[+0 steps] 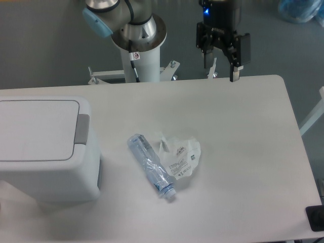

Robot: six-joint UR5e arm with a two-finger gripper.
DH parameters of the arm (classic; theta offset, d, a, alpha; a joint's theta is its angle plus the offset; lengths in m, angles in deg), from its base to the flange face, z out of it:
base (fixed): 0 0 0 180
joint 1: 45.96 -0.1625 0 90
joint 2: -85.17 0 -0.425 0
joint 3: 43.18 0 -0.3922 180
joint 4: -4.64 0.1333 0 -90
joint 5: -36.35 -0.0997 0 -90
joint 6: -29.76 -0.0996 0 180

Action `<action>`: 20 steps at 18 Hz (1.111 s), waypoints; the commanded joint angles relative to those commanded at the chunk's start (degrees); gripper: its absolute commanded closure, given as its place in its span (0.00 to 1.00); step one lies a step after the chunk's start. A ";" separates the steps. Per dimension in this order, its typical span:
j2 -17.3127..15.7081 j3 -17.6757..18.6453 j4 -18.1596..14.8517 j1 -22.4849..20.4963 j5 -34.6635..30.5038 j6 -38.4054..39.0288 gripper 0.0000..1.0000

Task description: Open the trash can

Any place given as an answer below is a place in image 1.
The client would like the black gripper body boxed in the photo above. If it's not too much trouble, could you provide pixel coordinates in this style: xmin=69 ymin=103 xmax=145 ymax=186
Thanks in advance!
xmin=196 ymin=1 xmax=251 ymax=65

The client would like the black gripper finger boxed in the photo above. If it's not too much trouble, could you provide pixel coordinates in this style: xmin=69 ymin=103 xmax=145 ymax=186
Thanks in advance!
xmin=226 ymin=47 xmax=244 ymax=82
xmin=201 ymin=34 xmax=214 ymax=69

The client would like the white trash can lid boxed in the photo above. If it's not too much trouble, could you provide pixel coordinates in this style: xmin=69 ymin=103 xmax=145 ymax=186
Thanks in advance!
xmin=1 ymin=97 xmax=91 ymax=162

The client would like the white trash can body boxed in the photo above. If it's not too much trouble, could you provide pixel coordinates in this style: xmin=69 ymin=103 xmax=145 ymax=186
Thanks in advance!
xmin=0 ymin=95 xmax=104 ymax=203

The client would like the blue plastic bag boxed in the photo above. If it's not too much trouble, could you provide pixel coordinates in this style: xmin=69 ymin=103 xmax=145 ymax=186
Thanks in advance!
xmin=277 ymin=1 xmax=323 ymax=27

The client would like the crumpled clear plastic wrapper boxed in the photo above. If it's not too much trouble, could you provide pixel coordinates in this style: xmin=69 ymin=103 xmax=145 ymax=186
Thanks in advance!
xmin=155 ymin=132 xmax=201 ymax=180

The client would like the crushed clear plastic bottle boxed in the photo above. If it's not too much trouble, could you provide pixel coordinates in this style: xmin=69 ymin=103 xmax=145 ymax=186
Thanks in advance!
xmin=127 ymin=134 xmax=176 ymax=201

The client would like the black device at table edge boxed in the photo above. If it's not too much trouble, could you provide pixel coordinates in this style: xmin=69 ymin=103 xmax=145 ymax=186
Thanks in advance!
xmin=305 ymin=205 xmax=323 ymax=232

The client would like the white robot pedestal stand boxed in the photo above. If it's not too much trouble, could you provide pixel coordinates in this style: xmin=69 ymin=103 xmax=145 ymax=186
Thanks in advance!
xmin=88 ymin=47 xmax=180 ymax=85

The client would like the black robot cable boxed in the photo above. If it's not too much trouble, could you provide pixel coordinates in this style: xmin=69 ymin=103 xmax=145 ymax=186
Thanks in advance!
xmin=128 ymin=39 xmax=141 ymax=83

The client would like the white frame bar right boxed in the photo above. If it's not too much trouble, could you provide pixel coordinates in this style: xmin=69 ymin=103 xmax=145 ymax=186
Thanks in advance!
xmin=299 ymin=87 xmax=323 ymax=136

